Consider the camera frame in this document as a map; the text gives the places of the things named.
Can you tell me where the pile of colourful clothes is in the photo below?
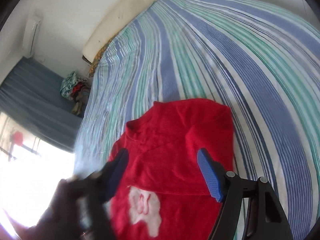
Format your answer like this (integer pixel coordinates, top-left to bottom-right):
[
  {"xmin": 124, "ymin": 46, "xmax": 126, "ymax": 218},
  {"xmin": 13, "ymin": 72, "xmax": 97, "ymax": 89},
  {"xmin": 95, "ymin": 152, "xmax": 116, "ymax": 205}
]
[{"xmin": 60, "ymin": 71, "xmax": 91, "ymax": 116}]

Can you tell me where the blue green striped bedspread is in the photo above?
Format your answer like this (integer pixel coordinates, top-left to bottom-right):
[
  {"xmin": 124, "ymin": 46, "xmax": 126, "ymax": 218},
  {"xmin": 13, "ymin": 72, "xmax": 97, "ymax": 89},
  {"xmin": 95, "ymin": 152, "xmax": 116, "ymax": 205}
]
[{"xmin": 74, "ymin": 0, "xmax": 319, "ymax": 239}]

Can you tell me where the white wall air conditioner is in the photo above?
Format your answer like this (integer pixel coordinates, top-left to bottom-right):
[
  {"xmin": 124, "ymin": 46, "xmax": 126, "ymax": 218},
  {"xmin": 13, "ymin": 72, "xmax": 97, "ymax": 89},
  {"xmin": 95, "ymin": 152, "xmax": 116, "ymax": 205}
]
[{"xmin": 22, "ymin": 15, "xmax": 42, "ymax": 58}]

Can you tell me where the red knit sweater white figure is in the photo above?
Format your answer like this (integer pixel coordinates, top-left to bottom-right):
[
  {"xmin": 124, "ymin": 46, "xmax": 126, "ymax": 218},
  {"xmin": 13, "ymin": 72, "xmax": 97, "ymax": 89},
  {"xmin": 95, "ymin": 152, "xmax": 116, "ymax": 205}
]
[{"xmin": 110, "ymin": 99, "xmax": 233, "ymax": 239}]

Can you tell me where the window with metal bars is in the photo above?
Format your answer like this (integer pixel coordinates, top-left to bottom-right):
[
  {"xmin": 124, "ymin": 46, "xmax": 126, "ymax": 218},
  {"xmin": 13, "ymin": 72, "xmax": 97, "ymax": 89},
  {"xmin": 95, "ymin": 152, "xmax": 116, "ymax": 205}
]
[{"xmin": 1, "ymin": 113, "xmax": 75, "ymax": 239}]

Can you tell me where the teal blue curtain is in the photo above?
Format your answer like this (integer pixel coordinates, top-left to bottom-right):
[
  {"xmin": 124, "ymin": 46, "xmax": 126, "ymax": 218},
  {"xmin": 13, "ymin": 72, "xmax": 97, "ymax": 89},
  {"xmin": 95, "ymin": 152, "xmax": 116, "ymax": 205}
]
[{"xmin": 1, "ymin": 57, "xmax": 82, "ymax": 152}]

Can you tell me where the cream padded headboard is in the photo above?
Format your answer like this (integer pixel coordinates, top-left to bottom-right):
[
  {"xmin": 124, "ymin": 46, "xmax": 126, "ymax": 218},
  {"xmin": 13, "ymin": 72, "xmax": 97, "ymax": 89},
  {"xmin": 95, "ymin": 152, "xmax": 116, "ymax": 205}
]
[{"xmin": 82, "ymin": 0, "xmax": 157, "ymax": 63}]

